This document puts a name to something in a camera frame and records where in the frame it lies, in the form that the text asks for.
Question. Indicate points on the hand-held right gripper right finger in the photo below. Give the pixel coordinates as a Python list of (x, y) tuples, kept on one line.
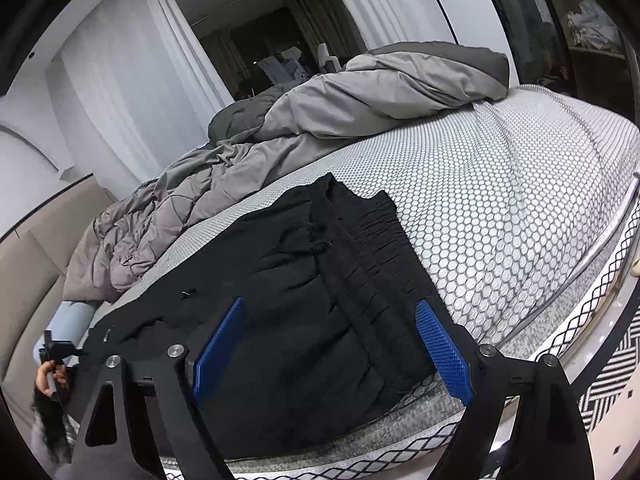
[(445, 355)]

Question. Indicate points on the dark window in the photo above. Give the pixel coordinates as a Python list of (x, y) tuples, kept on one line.
[(260, 35)]

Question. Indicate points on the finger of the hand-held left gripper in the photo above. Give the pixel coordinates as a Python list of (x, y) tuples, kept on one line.
[(59, 347)]

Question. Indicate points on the honeycomb patterned mattress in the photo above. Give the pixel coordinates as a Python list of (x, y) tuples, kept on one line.
[(500, 210)]

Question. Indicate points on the black pants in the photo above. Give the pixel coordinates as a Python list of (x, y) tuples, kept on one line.
[(300, 310)]

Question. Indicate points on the grey duvet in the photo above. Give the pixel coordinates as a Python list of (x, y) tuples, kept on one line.
[(350, 100)]

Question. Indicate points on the white bed frame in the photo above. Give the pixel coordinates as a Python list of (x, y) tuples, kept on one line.
[(585, 340)]

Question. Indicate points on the black and white patterned rug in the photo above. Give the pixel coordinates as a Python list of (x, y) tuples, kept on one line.
[(612, 375)]

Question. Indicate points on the person's left forearm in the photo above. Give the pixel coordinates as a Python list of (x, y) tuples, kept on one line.
[(47, 425)]

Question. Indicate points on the light blue pillow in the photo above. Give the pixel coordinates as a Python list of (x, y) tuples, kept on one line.
[(72, 322)]

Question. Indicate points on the beige padded headboard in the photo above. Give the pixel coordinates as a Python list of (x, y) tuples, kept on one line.
[(35, 270)]

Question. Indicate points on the pile of white clothes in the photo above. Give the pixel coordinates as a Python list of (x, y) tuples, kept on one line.
[(595, 25)]

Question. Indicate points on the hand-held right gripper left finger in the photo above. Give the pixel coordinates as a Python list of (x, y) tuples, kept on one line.
[(220, 342)]

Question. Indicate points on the person's left hand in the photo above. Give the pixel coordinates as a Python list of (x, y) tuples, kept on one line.
[(50, 377)]

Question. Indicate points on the dark glass wardrobe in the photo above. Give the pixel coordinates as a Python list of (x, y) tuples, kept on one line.
[(540, 20)]

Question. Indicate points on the white curtain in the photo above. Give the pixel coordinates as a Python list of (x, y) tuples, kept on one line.
[(135, 90), (380, 5)]

